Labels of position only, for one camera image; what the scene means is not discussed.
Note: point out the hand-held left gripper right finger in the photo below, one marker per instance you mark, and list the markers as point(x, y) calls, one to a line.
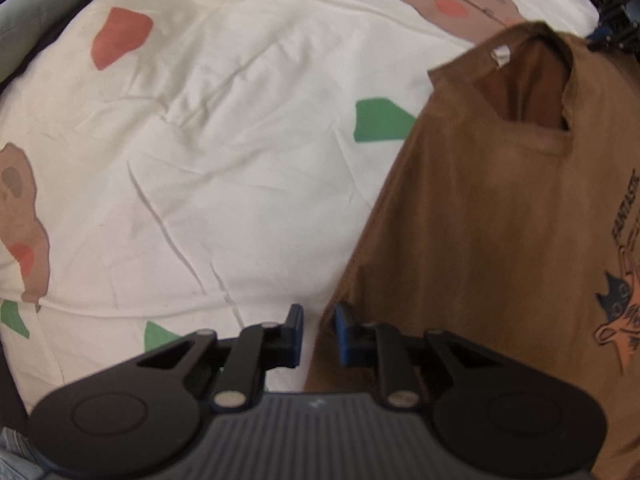
point(342, 332)

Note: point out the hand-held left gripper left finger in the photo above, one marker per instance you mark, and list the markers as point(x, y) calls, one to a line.
point(296, 332)

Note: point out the grey neck pillow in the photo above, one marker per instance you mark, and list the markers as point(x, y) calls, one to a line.
point(30, 15)

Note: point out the cream bear print blanket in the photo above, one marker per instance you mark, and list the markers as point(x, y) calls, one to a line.
point(200, 135)

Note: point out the brown printed t-shirt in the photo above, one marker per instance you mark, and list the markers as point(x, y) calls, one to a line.
point(475, 235)

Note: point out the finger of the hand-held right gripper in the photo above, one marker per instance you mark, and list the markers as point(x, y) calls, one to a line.
point(612, 32)

